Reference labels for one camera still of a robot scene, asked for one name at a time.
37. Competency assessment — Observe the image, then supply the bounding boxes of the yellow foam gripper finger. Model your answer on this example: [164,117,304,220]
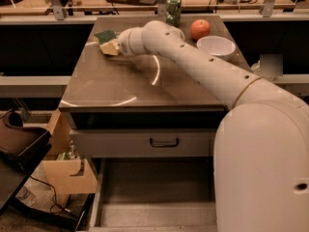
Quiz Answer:
[99,39,119,56]

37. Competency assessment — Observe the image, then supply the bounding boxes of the green and yellow sponge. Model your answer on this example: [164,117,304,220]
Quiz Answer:
[94,30,117,44]

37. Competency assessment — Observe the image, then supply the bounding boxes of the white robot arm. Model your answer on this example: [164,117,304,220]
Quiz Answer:
[101,20,309,232]

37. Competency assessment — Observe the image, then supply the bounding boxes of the open bottom drawer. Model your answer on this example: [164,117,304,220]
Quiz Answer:
[89,157,217,232]

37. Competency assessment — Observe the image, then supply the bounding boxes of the green soda can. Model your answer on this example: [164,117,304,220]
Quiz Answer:
[166,0,182,27]

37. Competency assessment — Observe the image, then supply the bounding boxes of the red apple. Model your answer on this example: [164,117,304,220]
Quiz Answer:
[190,19,211,41]

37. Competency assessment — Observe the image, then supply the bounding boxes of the white bowl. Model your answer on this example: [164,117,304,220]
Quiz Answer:
[196,36,236,60]

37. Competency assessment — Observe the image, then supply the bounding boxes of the cardboard box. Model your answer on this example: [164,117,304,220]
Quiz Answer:
[42,109,98,206]

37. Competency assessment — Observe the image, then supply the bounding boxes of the brown chair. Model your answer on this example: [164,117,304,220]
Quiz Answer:
[0,110,51,210]

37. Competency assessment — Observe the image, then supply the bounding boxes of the clear plastic bottle left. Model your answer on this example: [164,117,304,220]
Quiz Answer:
[251,62,261,73]

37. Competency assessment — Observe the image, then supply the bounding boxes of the middle drawer with black handle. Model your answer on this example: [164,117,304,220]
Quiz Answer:
[70,130,215,158]

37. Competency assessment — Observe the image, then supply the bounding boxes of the black cable on floor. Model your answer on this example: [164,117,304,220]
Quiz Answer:
[29,175,78,219]

